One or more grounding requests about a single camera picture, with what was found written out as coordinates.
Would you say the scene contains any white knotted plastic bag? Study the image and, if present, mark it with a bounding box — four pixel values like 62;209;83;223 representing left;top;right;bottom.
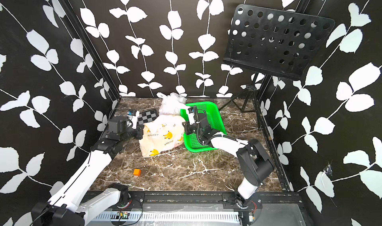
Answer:
157;92;189;115

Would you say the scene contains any yellow banana print plastic bag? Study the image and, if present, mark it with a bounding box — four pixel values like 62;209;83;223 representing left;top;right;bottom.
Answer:
139;115;185;157

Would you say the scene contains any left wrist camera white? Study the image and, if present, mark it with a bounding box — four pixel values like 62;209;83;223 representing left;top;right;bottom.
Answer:
126;110;140;129

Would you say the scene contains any green perforated plastic basket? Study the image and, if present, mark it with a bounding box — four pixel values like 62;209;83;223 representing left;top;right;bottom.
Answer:
184;102;226;153

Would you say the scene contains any black white checkerboard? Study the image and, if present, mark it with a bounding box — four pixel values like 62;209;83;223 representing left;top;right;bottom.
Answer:
138;109;159;124

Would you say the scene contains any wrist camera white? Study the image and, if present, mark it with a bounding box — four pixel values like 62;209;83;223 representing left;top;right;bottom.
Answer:
186;106;199;125
126;110;140;129

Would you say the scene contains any small orange cube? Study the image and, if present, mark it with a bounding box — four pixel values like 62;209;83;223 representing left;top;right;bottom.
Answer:
133;168;141;177

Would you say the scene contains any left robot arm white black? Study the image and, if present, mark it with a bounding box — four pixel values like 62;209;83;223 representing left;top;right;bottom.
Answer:
31;115;143;226

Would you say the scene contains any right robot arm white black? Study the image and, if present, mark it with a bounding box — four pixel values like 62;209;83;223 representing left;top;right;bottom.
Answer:
183;106;275;208

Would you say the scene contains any white slotted cable duct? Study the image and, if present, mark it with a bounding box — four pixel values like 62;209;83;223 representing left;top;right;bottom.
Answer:
92;211;240;224

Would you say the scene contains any black perforated music stand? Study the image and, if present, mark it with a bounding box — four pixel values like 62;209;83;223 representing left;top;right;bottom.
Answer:
217;4;335;128

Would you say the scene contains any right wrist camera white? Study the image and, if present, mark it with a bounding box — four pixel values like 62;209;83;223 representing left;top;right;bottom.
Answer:
186;106;199;125

